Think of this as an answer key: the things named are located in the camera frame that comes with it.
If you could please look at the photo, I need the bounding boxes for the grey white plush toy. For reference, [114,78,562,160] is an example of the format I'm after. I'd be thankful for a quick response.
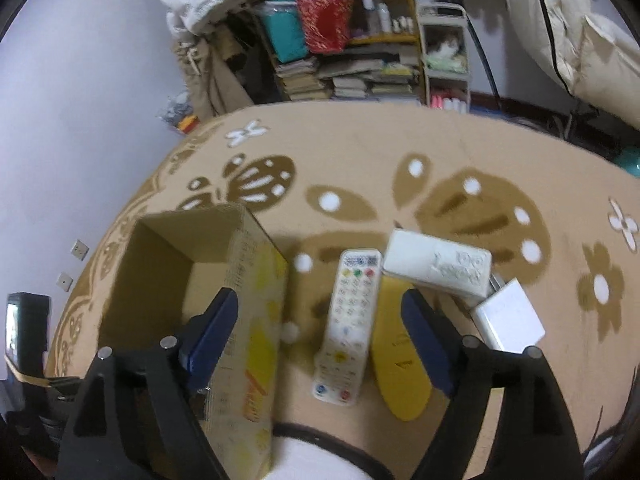
[162,92,193,123]

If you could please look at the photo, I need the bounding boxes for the row of cosmetic bottles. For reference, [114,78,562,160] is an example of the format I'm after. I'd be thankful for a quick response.
[362,0,418,36]

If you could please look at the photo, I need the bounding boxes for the cream quilted garment bag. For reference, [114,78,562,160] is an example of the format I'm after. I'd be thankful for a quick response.
[502,0,640,98]

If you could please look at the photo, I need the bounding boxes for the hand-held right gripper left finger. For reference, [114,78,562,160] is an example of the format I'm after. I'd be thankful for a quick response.
[57,287,240,480]

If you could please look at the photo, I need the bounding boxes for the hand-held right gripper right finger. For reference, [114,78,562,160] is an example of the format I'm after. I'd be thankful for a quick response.
[401,289,583,480]

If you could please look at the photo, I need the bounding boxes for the white remote control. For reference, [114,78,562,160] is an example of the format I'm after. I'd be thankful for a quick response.
[312,248,383,406]

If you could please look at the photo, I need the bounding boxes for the white rectangular case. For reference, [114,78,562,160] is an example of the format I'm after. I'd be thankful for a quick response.
[382,229,493,301]

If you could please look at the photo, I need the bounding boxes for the dark hanging clothes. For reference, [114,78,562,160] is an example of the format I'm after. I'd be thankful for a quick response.
[225,10,281,103]

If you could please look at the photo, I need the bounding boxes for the beige patterned blanket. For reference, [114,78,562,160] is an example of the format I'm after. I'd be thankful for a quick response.
[45,101,640,480]

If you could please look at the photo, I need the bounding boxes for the teal ball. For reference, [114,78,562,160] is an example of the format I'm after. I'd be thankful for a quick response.
[614,147,640,178]

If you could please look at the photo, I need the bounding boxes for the white charger cube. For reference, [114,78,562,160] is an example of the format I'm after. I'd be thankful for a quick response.
[470,272,546,353]

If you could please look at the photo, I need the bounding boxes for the cardboard box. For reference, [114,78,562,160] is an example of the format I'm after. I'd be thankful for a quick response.
[97,203,290,480]

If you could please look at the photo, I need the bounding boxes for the teal storage box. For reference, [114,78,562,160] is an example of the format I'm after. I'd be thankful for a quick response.
[262,0,308,63]

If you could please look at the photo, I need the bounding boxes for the wooden shelf unit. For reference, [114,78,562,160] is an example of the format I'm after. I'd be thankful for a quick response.
[250,0,426,106]

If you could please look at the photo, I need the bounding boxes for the beige coat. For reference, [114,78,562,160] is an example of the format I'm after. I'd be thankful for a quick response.
[172,30,251,121]

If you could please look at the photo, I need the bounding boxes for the row of small pink bottles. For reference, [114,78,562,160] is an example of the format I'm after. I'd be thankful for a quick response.
[430,92,471,113]

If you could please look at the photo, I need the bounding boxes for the yellow oval plastic device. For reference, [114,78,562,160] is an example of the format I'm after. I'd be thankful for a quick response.
[369,275,435,422]

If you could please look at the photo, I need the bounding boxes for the white fluffy toy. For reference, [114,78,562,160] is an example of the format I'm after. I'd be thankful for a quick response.
[427,30,463,58]

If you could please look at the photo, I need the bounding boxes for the stack of books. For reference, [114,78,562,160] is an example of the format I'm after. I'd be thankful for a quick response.
[275,52,421,103]

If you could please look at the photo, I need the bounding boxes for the red patterned bag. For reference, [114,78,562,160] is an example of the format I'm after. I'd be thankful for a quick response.
[297,0,353,53]

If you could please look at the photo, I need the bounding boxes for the white trolley cart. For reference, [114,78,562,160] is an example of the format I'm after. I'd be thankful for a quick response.
[417,2,473,111]

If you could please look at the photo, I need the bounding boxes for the pale green packets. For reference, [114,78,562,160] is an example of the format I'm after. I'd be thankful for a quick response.
[424,55,468,73]

